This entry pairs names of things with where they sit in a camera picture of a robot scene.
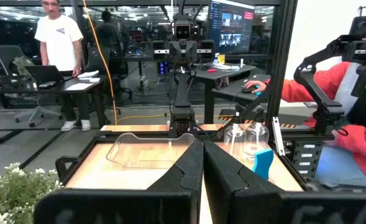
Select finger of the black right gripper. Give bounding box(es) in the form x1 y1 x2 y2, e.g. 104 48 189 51
183 40 198 65
169 40 184 65

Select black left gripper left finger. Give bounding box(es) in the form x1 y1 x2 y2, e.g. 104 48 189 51
33 139 204 224

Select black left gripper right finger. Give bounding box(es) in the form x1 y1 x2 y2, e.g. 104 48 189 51
203 139 366 224

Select blue sponge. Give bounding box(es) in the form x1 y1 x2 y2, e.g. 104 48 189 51
252 148 274 180

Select black office desk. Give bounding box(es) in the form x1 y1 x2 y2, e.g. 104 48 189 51
198 62 257 125
0 74 106 146
212 73 272 106

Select computer monitor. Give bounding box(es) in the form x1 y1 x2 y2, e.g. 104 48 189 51
207 0 255 55

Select person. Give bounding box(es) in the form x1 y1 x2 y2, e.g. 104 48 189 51
94 11 122 63
244 18 366 187
34 0 92 132

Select black computer mouse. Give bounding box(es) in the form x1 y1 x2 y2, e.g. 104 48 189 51
241 85 260 95

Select person's hand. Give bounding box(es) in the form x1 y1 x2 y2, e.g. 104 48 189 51
244 80 267 94

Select white papers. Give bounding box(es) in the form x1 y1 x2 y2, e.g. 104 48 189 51
65 70 102 92

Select black panel with white labels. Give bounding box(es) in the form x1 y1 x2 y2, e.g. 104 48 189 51
293 141 324 179

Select black laptop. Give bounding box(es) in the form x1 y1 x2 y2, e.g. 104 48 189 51
25 65 66 85

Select grey office chair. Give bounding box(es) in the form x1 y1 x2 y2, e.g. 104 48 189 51
0 45 64 128

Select small artificial green plant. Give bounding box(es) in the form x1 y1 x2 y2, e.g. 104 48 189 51
0 161 64 224

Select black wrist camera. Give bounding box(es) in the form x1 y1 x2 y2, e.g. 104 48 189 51
172 14 192 41

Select yellow extension cable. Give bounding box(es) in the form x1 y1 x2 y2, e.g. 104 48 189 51
82 0 168 125

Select clear plastic bin with handle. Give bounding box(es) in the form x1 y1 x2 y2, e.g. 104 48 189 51
106 133 196 171

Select silver aluminium bracket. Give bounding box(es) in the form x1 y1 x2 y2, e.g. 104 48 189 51
271 116 286 156

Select striped floor cable cover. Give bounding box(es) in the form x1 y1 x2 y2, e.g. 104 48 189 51
218 114 299 129

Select black loop handle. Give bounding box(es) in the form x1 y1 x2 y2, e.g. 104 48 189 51
55 155 80 185

